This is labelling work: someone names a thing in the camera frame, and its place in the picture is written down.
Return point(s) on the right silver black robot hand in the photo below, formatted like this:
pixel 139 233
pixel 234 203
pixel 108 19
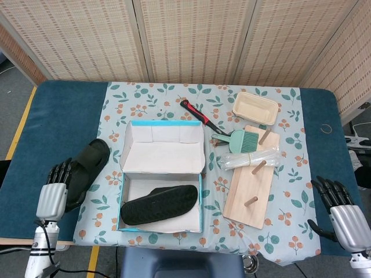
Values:
pixel 350 226

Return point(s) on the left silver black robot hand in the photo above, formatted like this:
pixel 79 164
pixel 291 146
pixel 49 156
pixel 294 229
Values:
pixel 52 202

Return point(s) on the black slipper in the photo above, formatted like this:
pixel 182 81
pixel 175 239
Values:
pixel 159 205
pixel 87 165

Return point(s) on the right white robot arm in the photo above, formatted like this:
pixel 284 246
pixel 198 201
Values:
pixel 360 265

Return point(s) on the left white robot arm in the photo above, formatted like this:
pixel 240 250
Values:
pixel 40 246

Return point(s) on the blue shoe box white inside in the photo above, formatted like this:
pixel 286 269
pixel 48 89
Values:
pixel 162 153

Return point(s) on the black bag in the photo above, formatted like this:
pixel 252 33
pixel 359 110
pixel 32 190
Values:
pixel 363 173

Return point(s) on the black flat panel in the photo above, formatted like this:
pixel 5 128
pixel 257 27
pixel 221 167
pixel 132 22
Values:
pixel 3 173

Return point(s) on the white chair base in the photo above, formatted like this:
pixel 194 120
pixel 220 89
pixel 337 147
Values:
pixel 358 141

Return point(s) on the teal table cover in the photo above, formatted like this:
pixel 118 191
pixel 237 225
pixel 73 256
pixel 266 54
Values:
pixel 63 116

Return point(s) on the tan rubber band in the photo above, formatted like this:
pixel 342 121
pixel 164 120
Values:
pixel 321 128

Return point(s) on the small metal bowl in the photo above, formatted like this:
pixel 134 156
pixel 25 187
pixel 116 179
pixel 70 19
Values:
pixel 250 263

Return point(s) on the wooden board with pegs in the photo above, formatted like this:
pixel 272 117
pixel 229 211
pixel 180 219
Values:
pixel 249 188

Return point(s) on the clear plastic bag bundle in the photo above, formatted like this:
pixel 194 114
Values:
pixel 249 160

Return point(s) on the green silicone brush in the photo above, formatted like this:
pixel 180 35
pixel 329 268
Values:
pixel 239 142

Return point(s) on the blue padded seat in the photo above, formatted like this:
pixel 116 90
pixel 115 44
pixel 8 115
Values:
pixel 179 260

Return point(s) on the beige rectangular food tray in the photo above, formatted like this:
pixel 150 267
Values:
pixel 255 108

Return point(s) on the floral leaf print tablecloth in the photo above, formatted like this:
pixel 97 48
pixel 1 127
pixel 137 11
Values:
pixel 179 95

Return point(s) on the bamboo folding screen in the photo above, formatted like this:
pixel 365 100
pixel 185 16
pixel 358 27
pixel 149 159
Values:
pixel 203 43

